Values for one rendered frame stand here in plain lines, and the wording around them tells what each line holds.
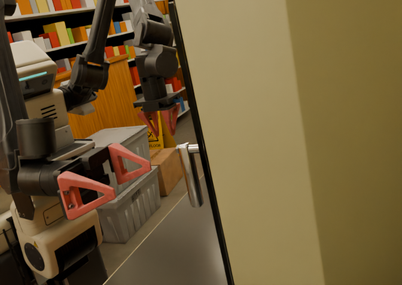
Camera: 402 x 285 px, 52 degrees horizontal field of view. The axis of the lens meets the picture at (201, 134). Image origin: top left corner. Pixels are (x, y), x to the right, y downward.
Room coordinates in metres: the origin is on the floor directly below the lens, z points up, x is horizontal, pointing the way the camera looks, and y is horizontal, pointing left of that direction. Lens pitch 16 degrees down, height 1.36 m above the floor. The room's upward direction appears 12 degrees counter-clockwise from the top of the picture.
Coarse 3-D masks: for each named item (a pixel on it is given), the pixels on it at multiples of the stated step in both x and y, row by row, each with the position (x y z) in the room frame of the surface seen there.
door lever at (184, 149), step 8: (184, 144) 0.51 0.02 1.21; (192, 144) 0.51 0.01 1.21; (176, 152) 0.51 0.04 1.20; (184, 152) 0.50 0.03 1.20; (192, 152) 0.50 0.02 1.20; (184, 160) 0.50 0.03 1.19; (192, 160) 0.50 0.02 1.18; (184, 168) 0.51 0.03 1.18; (192, 168) 0.50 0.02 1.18; (184, 176) 0.51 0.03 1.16; (192, 176) 0.50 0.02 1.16; (192, 184) 0.50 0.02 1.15; (192, 192) 0.50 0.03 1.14; (200, 192) 0.51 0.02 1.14; (192, 200) 0.51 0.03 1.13; (200, 200) 0.50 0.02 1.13
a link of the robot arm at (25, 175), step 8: (24, 160) 0.65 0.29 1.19; (32, 160) 0.67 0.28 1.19; (48, 160) 0.65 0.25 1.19; (24, 168) 0.64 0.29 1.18; (32, 168) 0.63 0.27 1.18; (40, 168) 0.62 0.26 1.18; (24, 176) 0.63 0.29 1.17; (32, 176) 0.62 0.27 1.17; (24, 184) 0.63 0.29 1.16; (32, 184) 0.62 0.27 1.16; (24, 192) 0.63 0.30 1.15; (32, 192) 0.62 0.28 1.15; (40, 192) 0.62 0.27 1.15
